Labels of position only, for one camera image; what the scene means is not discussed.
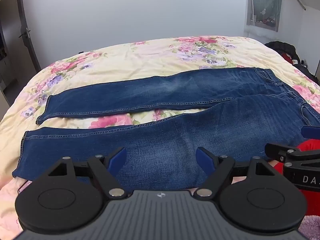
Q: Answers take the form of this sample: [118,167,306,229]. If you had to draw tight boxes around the black clothing pile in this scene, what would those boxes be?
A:
[292,63,320,83]

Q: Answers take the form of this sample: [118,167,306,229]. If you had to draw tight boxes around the purple fuzzy cloth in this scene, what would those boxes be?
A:
[298,214,320,240]

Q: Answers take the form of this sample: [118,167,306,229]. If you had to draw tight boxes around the black jacket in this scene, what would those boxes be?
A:
[264,41,300,64]

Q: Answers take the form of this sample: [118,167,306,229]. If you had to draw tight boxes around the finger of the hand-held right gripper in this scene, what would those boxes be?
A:
[301,126,320,139]
[265,142,320,162]

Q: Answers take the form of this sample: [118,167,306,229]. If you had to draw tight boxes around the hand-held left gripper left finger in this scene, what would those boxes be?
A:
[47,147,127,198]

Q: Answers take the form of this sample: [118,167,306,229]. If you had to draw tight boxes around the door handle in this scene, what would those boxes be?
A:
[18,27,31,39]

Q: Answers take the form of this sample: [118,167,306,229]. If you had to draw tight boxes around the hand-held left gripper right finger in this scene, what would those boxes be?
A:
[195,147,275,198]

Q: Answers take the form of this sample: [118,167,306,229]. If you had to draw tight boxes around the red cloth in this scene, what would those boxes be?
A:
[280,52,295,64]

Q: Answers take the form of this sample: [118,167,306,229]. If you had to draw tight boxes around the blue denim pants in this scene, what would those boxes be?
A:
[12,67,320,190]

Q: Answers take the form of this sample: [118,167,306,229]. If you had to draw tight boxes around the floral bedspread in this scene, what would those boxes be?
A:
[0,35,320,230]

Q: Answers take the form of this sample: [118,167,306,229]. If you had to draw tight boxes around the pink blanket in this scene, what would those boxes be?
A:
[0,179,32,235]

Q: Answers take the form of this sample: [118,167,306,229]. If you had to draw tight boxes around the dark wooden door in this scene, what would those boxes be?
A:
[0,0,42,105]

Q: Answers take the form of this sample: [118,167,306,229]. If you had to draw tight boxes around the grey patterned curtain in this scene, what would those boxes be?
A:
[244,0,285,37]

